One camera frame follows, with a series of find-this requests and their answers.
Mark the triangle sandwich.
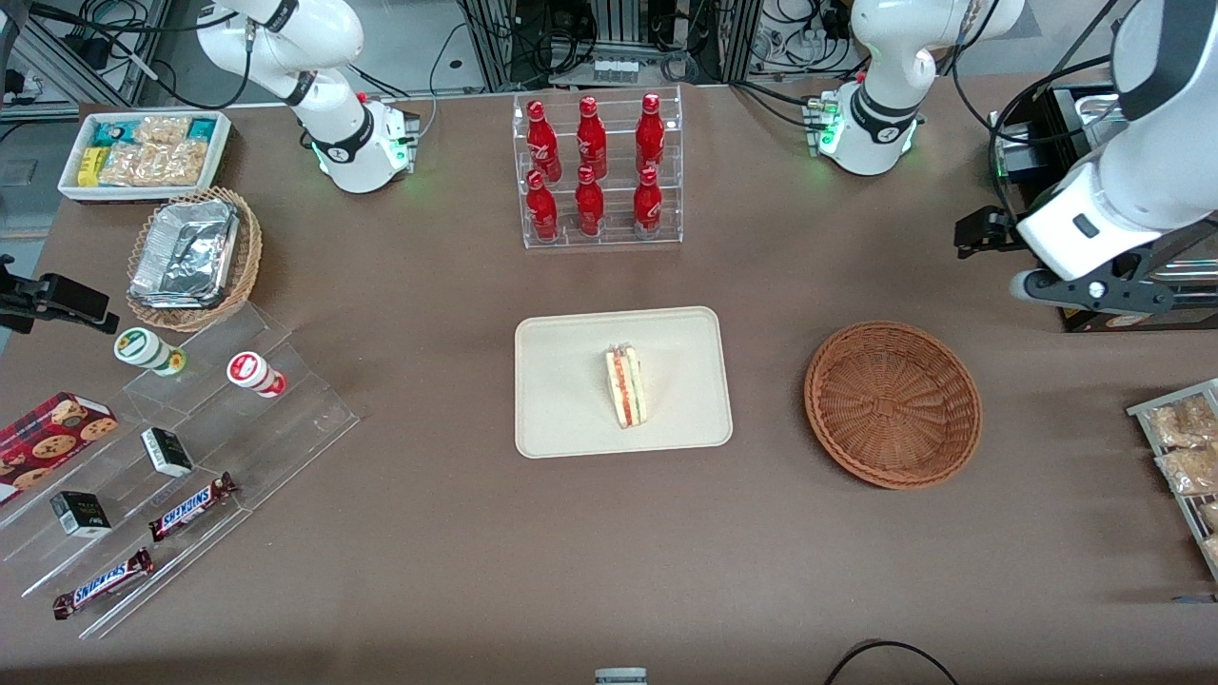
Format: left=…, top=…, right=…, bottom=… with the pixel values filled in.
left=604, top=344, right=649, bottom=431

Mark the brown round wicker basket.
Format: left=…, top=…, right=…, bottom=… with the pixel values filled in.
left=804, top=321, right=983, bottom=491

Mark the beige plastic tray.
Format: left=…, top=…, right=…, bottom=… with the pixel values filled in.
left=515, top=305, right=734, bottom=460

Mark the light tan wicker basket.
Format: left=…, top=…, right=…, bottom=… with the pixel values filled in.
left=126, top=186, right=264, bottom=333

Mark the black food warmer case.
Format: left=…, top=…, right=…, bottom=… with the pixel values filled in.
left=988, top=84, right=1218, bottom=334

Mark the steel warmer pan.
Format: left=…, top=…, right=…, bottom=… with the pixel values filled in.
left=1075, top=90, right=1129, bottom=146

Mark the red cola bottle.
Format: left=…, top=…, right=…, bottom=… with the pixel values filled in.
left=632, top=167, right=664, bottom=238
left=526, top=100, right=563, bottom=183
left=576, top=96, right=608, bottom=181
left=635, top=93, right=666, bottom=176
left=525, top=170, right=560, bottom=243
left=574, top=166, right=606, bottom=238

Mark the clear acrylic bottle rack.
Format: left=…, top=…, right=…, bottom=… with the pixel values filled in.
left=512, top=86, right=684, bottom=250

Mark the red lid yogurt cup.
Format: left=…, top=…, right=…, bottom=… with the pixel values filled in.
left=226, top=351, right=287, bottom=399

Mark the clear acrylic stepped display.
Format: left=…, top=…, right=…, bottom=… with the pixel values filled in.
left=0, top=303, right=361, bottom=640

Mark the silver foil container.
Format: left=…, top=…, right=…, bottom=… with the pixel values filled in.
left=129, top=199, right=240, bottom=309

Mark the small clear cracker bag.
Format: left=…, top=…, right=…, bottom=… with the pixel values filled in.
left=132, top=116, right=192, bottom=147

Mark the large clear cracker bag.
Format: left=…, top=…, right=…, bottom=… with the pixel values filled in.
left=99, top=141, right=209, bottom=187

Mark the Snickers chocolate bar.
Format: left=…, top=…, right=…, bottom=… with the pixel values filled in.
left=51, top=548, right=155, bottom=621
left=147, top=473, right=240, bottom=543

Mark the small black carton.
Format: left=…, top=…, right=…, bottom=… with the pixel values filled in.
left=140, top=427, right=195, bottom=479
left=49, top=491, right=113, bottom=539

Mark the green lid yogurt cup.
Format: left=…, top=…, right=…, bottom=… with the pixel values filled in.
left=113, top=327, right=187, bottom=378

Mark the white rectangular snack bin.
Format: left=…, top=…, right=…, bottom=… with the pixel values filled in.
left=59, top=110, right=232, bottom=204

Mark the red cookie box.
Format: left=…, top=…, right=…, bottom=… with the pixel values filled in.
left=0, top=392, right=119, bottom=506

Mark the grey wire rack tray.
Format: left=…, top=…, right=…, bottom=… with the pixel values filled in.
left=1127, top=379, right=1218, bottom=582

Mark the black looped cable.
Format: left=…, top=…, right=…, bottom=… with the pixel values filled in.
left=824, top=639, right=959, bottom=685

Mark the aluminium frame rack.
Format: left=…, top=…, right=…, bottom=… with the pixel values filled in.
left=457, top=0, right=767, bottom=93

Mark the black clamp mount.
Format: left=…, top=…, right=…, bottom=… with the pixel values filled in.
left=0, top=255, right=121, bottom=336

